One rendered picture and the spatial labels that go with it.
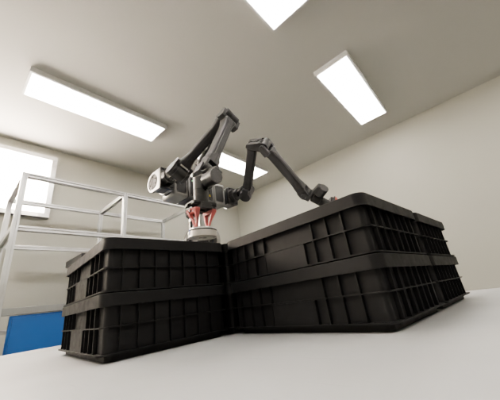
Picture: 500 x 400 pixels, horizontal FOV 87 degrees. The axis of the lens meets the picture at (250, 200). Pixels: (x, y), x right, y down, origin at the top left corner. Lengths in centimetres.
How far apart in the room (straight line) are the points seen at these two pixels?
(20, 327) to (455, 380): 257
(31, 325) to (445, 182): 425
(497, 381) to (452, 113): 397
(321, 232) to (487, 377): 34
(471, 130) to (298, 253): 363
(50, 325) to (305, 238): 234
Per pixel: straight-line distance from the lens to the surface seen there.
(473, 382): 28
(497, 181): 387
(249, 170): 159
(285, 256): 59
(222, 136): 120
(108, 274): 61
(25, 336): 265
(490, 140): 401
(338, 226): 53
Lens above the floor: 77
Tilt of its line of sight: 21 degrees up
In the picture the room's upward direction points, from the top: 8 degrees counter-clockwise
